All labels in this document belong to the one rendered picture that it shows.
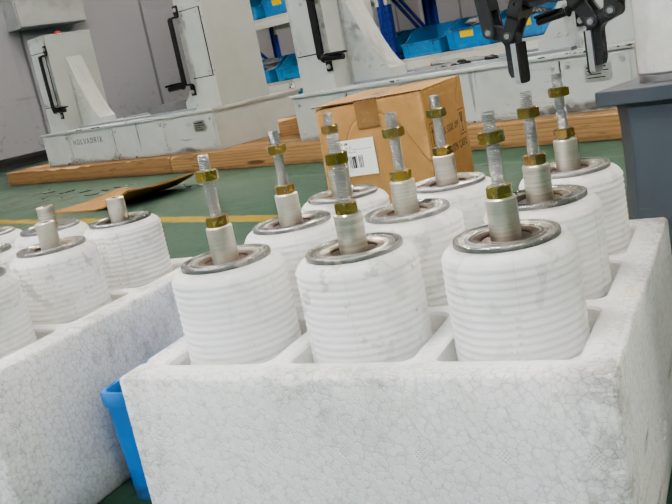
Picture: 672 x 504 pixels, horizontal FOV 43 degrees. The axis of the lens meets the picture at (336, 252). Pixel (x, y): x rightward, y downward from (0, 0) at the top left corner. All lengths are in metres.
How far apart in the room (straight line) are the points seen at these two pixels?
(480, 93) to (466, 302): 2.37
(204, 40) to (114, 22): 4.09
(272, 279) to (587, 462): 0.28
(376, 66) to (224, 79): 0.86
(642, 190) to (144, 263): 0.58
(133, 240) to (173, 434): 0.38
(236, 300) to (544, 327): 0.24
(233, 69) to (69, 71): 1.40
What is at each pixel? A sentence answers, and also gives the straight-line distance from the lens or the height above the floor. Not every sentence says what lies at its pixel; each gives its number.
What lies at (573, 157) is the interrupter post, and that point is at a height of 0.26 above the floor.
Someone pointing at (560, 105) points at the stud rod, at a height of 0.31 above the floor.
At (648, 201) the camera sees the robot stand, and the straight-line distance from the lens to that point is 1.02.
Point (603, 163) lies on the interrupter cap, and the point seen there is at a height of 0.25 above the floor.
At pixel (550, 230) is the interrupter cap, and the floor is 0.25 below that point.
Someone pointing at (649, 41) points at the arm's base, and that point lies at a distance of 1.01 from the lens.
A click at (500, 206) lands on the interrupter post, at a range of 0.60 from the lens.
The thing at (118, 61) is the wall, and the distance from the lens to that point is 7.97.
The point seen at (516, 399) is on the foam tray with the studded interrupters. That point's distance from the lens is 0.57.
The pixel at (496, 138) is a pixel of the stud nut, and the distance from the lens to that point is 0.59.
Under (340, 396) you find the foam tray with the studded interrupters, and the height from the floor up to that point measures 0.17.
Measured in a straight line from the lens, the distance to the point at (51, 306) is 0.96.
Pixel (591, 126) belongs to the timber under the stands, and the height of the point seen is 0.05.
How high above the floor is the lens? 0.40
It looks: 13 degrees down
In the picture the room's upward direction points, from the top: 11 degrees counter-clockwise
